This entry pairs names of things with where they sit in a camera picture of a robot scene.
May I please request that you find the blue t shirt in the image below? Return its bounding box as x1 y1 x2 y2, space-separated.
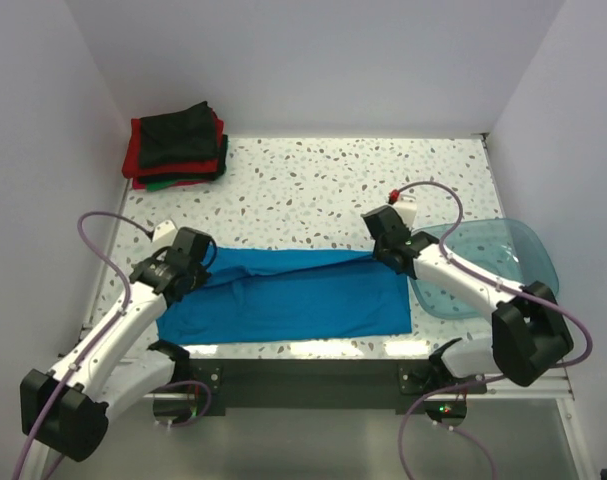
156 248 411 345

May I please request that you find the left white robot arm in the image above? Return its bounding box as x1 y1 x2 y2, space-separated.
20 227 217 462

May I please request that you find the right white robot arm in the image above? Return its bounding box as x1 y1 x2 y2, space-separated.
363 205 574 387

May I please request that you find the folded red t shirt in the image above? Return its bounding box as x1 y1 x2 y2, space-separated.
121 113 224 190

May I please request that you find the translucent blue plastic bin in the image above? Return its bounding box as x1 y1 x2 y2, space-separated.
410 219 560 320

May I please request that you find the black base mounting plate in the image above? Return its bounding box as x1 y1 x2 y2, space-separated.
184 359 464 416

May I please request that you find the folded black t shirt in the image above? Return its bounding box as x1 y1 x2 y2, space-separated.
137 101 219 169

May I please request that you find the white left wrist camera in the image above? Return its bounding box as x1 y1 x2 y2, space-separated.
151 219 178 246

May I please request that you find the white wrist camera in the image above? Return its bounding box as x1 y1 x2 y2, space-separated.
151 219 178 246
388 190 418 229

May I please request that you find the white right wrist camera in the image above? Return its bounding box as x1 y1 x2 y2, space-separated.
388 190 418 229

